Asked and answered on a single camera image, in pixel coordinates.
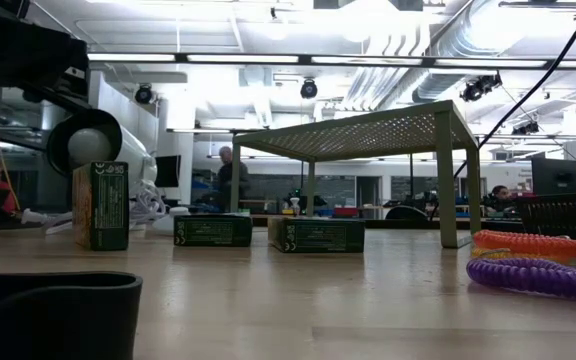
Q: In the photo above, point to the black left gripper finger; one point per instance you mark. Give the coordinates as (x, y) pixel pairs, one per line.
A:
(58, 99)

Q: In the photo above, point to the yellow green crayon box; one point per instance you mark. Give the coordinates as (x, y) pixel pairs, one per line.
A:
(100, 205)

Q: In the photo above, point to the green blue crayon box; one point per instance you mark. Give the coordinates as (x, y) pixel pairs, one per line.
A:
(318, 235)
(213, 231)

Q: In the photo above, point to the orange coil wristband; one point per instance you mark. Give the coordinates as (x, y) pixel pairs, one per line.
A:
(528, 243)

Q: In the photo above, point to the purple coil wristband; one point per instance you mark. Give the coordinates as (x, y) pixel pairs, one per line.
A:
(528, 275)

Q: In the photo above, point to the white cylindrical desk lamp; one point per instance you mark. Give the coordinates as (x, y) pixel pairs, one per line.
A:
(133, 150)

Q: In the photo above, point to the black spotlight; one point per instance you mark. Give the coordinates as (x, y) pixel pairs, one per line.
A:
(309, 89)
(525, 128)
(144, 94)
(478, 89)

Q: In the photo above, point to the white dome-shaped puck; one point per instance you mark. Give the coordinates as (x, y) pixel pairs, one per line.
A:
(165, 220)

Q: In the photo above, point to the green perforated metal shelf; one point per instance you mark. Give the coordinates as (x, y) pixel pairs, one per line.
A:
(368, 135)

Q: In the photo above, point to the black monitor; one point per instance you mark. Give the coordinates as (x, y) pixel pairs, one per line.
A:
(558, 176)

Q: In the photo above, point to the black plastic basket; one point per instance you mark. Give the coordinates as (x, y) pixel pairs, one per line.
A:
(563, 215)

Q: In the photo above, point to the black overhead light rail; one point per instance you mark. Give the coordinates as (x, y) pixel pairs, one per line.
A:
(180, 58)

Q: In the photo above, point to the silver ventilation duct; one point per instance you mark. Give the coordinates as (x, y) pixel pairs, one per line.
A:
(448, 45)

